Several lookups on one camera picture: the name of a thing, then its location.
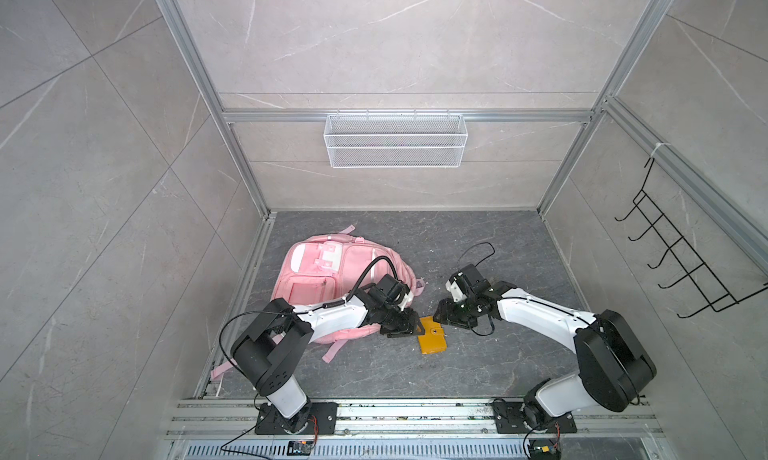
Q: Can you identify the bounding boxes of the yellow leather wallet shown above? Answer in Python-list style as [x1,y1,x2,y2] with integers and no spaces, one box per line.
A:
[417,316,447,355]

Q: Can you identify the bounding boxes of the pink student backpack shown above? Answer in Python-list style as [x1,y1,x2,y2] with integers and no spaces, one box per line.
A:
[213,229,424,377]

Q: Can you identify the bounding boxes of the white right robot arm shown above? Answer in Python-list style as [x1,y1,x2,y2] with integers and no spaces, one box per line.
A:
[433,264,657,431]

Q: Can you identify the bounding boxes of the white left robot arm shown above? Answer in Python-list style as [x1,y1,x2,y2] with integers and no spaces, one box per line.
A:
[221,255,425,433]

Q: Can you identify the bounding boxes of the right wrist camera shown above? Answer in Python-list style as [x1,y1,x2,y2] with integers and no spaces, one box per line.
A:
[445,272,472,303]

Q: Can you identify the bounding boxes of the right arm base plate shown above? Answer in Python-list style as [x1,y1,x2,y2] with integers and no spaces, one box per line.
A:
[490,398,577,434]

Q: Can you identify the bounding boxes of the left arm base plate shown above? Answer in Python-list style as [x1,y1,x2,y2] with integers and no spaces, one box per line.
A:
[254,401,339,435]

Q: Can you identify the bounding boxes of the white wire mesh basket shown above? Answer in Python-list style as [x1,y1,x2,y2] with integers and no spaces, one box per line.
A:
[323,113,469,169]

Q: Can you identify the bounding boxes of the black wire hook rack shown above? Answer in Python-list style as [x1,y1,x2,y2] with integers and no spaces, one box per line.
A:
[614,158,767,319]

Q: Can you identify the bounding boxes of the aluminium mounting rail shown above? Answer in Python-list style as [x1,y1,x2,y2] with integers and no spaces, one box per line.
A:
[164,398,664,441]

